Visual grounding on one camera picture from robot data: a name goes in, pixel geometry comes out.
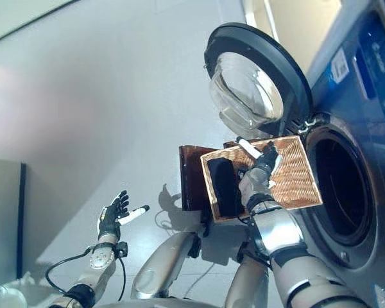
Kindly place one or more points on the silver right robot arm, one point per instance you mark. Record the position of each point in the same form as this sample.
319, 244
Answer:
276, 231

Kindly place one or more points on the silver robot leg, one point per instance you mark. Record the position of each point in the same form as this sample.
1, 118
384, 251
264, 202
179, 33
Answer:
247, 282
167, 256

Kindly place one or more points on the rectangular wicker basket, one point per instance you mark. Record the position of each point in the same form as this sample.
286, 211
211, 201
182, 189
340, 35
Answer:
295, 186

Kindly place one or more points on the grey robot torso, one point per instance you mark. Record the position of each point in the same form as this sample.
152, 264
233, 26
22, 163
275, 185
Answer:
167, 304

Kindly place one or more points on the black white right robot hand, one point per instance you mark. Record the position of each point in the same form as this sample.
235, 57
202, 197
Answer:
266, 160

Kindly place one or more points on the white rounded machine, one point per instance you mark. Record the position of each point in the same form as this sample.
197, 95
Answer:
11, 293

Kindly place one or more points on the dark grey washing machine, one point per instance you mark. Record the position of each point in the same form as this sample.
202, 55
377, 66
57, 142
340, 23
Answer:
356, 96

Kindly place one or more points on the black cloth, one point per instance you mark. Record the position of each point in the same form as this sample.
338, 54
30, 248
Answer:
223, 186

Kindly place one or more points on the silver right robot leg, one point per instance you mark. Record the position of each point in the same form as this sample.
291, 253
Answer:
247, 282

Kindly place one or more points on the grey cabinet with black edge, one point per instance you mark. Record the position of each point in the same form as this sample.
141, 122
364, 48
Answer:
3, 218

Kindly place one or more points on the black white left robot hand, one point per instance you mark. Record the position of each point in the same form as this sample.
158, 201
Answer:
109, 224

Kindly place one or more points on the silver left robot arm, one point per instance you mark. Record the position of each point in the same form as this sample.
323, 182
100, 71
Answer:
99, 260

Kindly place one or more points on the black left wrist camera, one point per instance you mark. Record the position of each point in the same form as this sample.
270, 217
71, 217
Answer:
122, 249

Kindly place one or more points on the round glass washing machine door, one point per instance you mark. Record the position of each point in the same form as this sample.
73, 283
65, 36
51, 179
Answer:
260, 35

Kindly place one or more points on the glossy dark brown stool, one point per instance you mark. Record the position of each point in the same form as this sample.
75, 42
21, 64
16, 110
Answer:
191, 179

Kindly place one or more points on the silver left robot leg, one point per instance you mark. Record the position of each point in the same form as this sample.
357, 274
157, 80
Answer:
167, 256

